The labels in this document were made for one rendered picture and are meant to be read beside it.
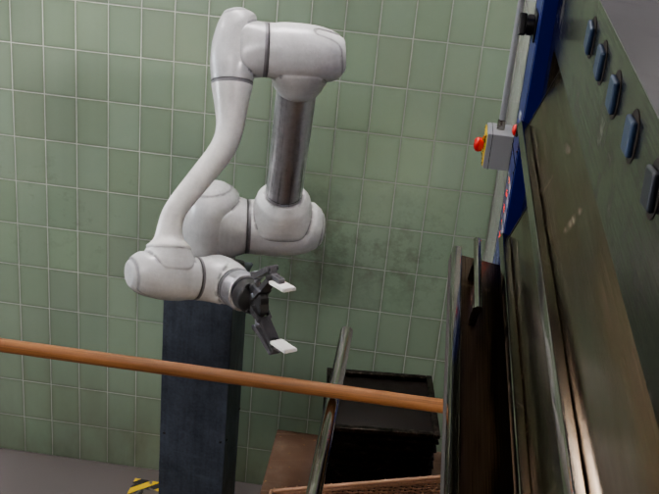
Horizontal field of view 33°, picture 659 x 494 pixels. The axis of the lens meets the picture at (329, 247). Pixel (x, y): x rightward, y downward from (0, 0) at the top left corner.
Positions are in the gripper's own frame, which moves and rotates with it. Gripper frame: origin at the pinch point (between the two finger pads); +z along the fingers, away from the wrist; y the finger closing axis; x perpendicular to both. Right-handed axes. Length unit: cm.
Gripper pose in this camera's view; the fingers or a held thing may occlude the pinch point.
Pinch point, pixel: (287, 319)
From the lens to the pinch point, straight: 235.6
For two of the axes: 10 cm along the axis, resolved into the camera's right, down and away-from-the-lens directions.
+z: 4.9, 2.3, -8.4
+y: 0.1, 9.6, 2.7
